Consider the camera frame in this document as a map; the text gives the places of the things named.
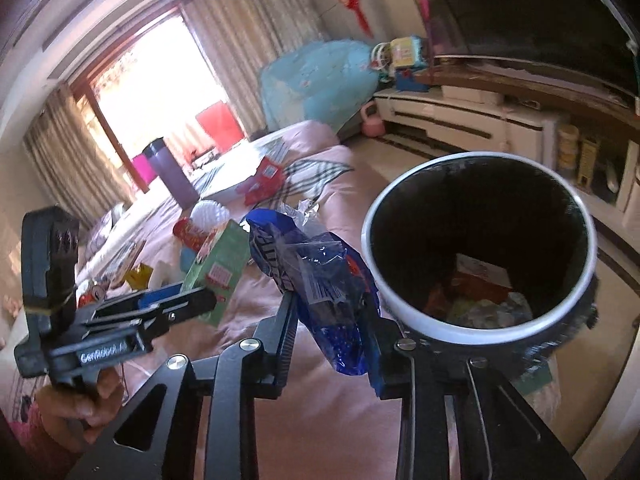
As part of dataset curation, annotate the blue snack wrapper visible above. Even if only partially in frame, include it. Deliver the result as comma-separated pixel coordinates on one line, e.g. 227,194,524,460
242,208,383,376

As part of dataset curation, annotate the crumpled clear plastic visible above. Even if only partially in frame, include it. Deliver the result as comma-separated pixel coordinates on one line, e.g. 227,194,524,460
447,291,533,328

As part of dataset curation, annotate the red chair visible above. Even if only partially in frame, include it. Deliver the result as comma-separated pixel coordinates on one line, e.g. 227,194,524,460
196,101,246,151

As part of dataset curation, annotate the colourful toy box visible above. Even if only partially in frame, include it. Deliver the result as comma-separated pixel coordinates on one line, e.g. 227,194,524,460
390,36,426,68

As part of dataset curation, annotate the magenta stool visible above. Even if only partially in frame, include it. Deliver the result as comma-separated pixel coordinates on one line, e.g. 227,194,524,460
131,154,157,186

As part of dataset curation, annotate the yellow jar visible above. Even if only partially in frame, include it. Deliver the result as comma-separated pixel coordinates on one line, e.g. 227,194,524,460
557,125,581,171

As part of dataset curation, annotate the clear plastic wrapper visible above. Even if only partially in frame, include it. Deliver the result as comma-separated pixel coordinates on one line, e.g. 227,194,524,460
277,199,323,233

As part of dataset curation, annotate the white ribbed brush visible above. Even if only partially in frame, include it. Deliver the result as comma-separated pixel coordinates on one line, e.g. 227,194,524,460
190,200,232,231

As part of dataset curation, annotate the red snack packet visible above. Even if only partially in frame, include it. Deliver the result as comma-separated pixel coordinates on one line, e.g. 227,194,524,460
172,217,216,252

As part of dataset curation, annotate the black television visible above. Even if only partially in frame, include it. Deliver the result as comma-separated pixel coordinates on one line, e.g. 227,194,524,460
395,0,640,111

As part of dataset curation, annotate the blue toy crate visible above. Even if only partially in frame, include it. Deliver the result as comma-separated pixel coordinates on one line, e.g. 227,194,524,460
395,67,431,92

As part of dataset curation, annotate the beige patterned curtain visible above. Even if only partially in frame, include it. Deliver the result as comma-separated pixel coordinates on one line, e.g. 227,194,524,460
177,0,331,136
22,85,132,231

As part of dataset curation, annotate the pink kettlebell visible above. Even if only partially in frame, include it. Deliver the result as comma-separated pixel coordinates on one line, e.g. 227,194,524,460
361,101,385,137

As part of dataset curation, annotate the green carton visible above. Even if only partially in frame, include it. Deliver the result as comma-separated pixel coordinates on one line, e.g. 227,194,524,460
181,220,251,328

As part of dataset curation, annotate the yellow packet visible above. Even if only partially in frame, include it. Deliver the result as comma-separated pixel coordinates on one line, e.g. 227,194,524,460
125,265,153,289

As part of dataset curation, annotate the light blue printed cover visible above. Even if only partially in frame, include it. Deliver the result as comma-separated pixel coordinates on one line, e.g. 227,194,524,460
259,39,381,133

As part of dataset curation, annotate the black bin with white rim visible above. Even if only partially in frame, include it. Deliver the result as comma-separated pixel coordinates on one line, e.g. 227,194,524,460
361,151,599,396

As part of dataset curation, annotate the white tissue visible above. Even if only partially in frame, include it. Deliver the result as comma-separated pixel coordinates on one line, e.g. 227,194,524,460
150,261,183,292

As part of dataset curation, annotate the purple thermos bottle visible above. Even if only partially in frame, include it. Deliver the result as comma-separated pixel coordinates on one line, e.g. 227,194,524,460
142,137,200,209

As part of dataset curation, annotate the white board book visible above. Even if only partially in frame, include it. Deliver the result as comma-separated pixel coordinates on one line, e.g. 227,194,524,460
192,137,288,201

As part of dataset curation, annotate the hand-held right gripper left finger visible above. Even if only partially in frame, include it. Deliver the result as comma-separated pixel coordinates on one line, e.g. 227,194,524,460
65,287,301,480

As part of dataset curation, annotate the white paper card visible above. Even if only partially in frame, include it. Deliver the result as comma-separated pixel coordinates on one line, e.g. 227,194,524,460
455,254,512,292

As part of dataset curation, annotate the pink stick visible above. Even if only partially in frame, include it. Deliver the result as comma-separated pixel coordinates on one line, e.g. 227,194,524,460
412,0,437,56

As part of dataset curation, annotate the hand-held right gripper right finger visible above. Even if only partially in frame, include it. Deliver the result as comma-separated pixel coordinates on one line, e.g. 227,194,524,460
365,305,586,480

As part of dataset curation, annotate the small red packet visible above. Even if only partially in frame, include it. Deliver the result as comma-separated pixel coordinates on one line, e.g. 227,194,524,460
245,157,286,206

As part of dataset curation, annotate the person's left hand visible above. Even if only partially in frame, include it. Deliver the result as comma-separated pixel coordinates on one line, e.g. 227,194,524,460
35,367,126,453

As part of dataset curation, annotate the white television cabinet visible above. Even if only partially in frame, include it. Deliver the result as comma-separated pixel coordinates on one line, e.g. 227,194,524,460
372,57,640,311

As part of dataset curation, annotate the person's left forearm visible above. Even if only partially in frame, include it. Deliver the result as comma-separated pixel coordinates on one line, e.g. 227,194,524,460
0,400,83,480

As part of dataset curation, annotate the yellow patterned box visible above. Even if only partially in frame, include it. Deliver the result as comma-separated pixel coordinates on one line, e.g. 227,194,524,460
577,137,601,191

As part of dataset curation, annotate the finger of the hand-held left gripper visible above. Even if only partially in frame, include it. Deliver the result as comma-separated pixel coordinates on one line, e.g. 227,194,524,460
82,287,219,348
95,282,185,318

